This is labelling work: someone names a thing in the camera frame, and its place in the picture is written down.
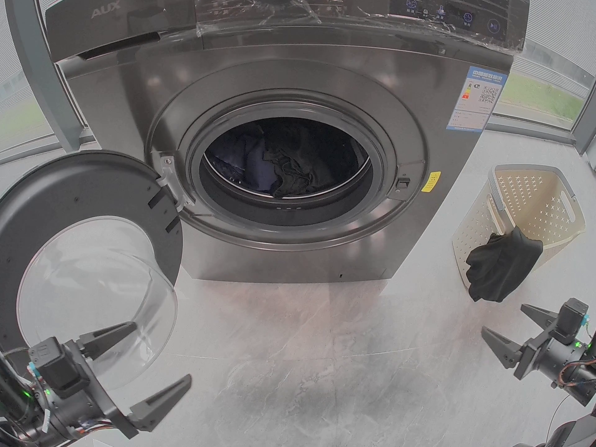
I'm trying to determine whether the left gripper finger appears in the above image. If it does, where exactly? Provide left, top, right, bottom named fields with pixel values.
left=128, top=373, right=193, bottom=433
left=76, top=321, right=138, bottom=363

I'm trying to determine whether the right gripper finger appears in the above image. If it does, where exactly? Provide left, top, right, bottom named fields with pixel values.
left=481, top=326, right=527, bottom=370
left=520, top=303, right=560, bottom=332

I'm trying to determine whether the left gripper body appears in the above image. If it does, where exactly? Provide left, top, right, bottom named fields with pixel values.
left=46, top=340, right=140, bottom=440

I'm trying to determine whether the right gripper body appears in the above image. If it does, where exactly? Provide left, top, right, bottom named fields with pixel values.
left=513, top=326, right=585, bottom=384

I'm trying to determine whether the cream laundry basket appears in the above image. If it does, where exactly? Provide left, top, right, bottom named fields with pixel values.
left=451, top=164, right=587, bottom=293

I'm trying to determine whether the washing machine door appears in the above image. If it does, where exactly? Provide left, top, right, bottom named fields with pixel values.
left=0, top=150, right=185, bottom=382

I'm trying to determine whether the heap of dark clothes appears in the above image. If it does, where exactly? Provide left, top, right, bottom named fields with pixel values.
left=207, top=125, right=362, bottom=199

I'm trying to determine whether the grey washing machine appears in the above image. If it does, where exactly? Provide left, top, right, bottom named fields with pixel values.
left=45, top=0, right=531, bottom=282

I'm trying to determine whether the black garment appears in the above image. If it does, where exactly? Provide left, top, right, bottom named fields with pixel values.
left=465, top=227, right=544, bottom=303

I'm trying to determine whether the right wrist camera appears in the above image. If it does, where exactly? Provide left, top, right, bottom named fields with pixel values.
left=553, top=297, right=590, bottom=346

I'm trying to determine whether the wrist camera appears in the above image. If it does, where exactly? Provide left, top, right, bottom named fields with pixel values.
left=28, top=336, right=85, bottom=399
left=553, top=297, right=590, bottom=346

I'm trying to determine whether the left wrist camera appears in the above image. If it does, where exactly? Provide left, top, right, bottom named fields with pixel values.
left=28, top=336, right=85, bottom=399

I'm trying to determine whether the black cable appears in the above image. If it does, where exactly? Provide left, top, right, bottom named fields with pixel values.
left=548, top=391, right=569, bottom=447

